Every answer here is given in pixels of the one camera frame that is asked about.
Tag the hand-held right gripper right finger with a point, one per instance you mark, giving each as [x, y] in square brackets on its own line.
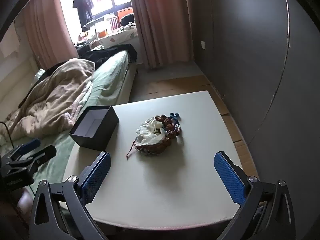
[228, 177]

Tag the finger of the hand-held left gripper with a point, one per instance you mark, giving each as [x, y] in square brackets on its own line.
[40, 155]
[27, 145]

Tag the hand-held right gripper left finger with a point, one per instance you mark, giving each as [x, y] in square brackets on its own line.
[100, 175]

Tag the black cardboard box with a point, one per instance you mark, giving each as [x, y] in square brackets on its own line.
[105, 130]

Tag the white butterfly hair clip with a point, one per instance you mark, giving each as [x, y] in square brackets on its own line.
[150, 133]

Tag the beige blanket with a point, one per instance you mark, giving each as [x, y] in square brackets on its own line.
[50, 100]

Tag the blue bead strand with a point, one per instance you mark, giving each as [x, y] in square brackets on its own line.
[175, 116]

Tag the bed with green sheet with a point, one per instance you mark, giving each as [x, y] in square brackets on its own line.
[110, 76]

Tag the cream cloth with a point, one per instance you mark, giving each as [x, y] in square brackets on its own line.
[8, 47]

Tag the pink curtain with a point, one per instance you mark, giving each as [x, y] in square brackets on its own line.
[160, 17]
[47, 30]

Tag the dark clothes pile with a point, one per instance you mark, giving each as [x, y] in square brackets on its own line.
[107, 51]

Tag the printed window seat cover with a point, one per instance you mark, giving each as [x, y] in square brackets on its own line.
[117, 36]

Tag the striped box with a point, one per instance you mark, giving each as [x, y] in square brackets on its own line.
[113, 23]

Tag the hanging dark garment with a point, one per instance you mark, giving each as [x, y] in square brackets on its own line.
[83, 5]

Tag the dark round cushion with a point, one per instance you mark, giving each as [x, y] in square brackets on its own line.
[127, 19]

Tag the orange box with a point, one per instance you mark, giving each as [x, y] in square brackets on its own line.
[125, 11]

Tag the white wall outlet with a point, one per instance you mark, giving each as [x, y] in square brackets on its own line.
[203, 44]

